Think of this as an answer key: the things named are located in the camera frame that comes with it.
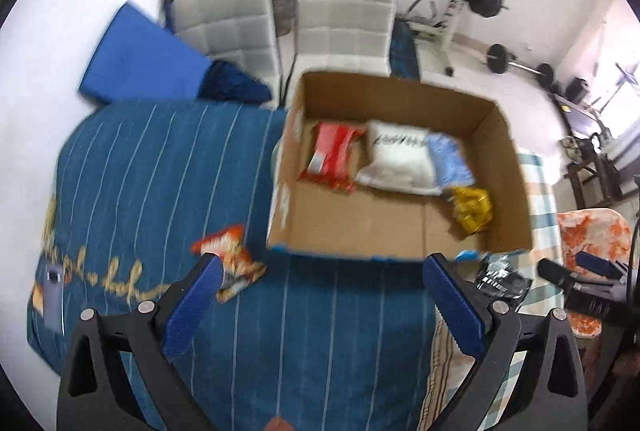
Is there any black snack packet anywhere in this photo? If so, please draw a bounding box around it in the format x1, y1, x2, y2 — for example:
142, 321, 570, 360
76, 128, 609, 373
474, 252, 533, 305

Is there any orange dog snack packet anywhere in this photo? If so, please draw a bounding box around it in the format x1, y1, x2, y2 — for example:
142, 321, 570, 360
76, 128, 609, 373
191, 224, 267, 303

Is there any yellow snack packet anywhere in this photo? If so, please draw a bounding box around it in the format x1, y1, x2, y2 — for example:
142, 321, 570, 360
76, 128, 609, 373
446, 186, 492, 235

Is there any light blue snack packet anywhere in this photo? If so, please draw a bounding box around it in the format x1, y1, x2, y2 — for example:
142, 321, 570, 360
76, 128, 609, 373
427, 132, 475, 189

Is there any white pillow packet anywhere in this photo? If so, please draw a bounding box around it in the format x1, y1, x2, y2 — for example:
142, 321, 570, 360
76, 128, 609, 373
355, 120, 440, 196

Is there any red snack packet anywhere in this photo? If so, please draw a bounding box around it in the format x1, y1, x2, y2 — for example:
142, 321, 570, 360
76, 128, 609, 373
299, 121, 366, 192

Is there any plaid checkered tablecloth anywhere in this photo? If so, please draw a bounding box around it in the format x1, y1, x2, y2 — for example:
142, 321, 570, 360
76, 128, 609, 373
416, 151, 563, 430

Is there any orange white floral blanket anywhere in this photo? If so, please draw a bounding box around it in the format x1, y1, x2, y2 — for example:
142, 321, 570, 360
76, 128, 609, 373
555, 206, 634, 340

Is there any dark wooden chair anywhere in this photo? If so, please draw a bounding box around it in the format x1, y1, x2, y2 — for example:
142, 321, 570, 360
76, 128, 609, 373
561, 133, 623, 210

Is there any blue striped cloth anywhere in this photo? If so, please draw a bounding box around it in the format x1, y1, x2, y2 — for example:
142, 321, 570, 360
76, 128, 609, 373
40, 102, 435, 430

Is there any open cardboard box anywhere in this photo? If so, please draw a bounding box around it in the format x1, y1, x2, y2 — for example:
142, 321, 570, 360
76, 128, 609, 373
267, 71, 533, 261

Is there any black treadmill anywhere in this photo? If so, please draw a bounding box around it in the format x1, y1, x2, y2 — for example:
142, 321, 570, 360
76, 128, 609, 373
551, 62, 639, 138

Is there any dark blue knitted fabric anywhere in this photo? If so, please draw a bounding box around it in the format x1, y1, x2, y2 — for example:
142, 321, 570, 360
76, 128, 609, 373
198, 60, 272, 105

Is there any floor barbell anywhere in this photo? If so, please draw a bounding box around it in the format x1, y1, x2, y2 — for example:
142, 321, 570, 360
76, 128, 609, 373
486, 44, 554, 90

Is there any blue foam mat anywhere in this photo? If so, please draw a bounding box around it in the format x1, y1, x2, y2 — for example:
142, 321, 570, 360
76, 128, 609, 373
79, 2, 210, 104

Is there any black blue bench pad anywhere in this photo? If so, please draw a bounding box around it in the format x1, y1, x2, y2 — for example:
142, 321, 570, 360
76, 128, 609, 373
390, 18, 421, 81

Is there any white weight bench rack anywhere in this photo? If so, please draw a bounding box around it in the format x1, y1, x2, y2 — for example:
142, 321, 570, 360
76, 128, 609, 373
401, 0, 471, 76

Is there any right white quilted chair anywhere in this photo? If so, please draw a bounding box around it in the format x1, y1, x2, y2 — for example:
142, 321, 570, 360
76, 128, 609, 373
283, 0, 398, 105

